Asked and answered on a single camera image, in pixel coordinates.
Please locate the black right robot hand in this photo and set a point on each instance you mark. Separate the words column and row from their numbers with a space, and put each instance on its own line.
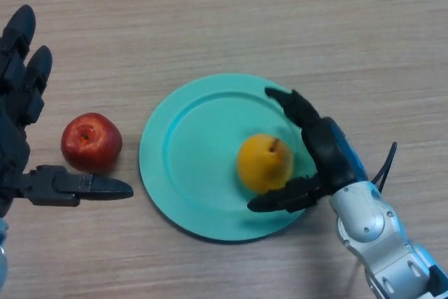
column 329, row 152

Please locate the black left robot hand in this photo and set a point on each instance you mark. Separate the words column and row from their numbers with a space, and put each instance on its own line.
column 15, row 85

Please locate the yellow pear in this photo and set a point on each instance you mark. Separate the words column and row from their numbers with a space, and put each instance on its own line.
column 262, row 166

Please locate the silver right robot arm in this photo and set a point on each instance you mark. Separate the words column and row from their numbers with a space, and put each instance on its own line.
column 378, row 236

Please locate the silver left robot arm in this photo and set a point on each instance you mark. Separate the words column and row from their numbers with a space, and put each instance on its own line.
column 3, row 260

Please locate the teal round plate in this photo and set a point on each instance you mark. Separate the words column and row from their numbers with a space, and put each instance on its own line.
column 199, row 159

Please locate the red apple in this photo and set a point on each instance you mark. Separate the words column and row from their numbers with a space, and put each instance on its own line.
column 91, row 143

